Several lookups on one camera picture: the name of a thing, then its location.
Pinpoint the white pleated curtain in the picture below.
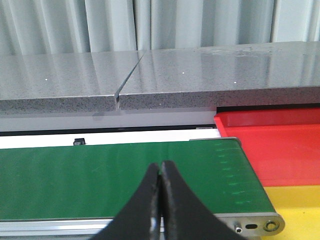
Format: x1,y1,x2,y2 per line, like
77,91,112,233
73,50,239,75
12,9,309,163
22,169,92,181
0,0,320,55

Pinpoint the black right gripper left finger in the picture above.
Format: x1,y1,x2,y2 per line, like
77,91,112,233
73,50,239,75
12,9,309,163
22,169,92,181
91,163,160,240

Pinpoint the red plastic tray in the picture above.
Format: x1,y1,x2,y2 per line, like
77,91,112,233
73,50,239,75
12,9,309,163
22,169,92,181
214,107,320,187

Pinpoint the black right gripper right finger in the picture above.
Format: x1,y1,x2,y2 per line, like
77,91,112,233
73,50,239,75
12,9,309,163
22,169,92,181
161,160,245,240

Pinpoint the yellow plastic tray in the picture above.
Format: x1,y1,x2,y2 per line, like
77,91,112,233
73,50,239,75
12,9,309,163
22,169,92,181
262,185,320,240

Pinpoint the aluminium conveyor frame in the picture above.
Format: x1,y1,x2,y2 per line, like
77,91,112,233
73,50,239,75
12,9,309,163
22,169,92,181
0,137,286,237

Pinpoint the grey stone counter left slab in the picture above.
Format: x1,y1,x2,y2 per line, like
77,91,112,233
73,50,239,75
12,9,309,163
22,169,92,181
0,51,144,116

